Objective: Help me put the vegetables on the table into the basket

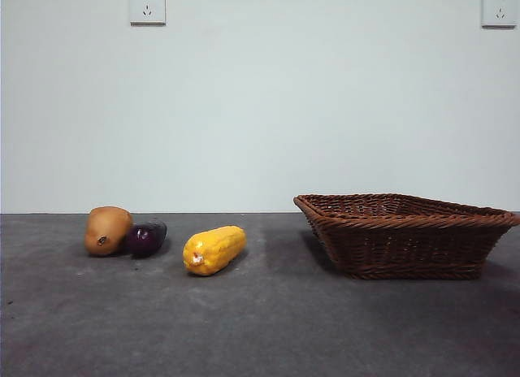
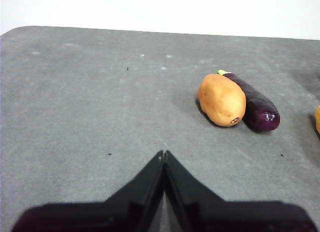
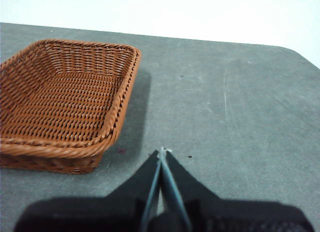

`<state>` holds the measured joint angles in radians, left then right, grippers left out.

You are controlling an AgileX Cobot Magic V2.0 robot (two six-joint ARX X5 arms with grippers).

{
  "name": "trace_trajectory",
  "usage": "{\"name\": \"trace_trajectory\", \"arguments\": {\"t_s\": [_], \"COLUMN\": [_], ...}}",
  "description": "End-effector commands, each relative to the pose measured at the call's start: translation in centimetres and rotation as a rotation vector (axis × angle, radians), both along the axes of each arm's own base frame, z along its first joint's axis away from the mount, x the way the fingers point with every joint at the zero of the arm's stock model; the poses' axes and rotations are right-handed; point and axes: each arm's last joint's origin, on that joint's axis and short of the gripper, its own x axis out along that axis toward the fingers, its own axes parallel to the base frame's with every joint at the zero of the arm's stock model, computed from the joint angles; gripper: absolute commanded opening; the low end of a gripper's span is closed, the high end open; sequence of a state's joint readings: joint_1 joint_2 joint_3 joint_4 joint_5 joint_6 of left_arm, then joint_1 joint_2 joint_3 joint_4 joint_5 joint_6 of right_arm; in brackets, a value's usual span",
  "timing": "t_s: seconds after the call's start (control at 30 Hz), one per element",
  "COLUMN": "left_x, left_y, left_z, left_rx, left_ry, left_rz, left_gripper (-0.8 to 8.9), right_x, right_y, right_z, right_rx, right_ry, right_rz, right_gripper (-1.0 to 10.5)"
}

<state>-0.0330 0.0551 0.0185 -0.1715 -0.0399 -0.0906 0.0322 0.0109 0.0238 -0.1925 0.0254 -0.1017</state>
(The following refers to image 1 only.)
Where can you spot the yellow corn cob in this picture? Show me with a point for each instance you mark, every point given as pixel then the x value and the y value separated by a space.
pixel 215 249

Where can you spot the purple eggplant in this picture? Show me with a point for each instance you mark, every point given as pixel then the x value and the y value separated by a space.
pixel 144 239

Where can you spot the brown wicker basket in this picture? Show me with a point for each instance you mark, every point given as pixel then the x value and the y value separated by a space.
pixel 406 243

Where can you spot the brown potato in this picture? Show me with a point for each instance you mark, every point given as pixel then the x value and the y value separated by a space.
pixel 106 230

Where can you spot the white wall power socket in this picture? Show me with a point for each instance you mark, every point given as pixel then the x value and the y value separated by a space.
pixel 148 7
pixel 499 9

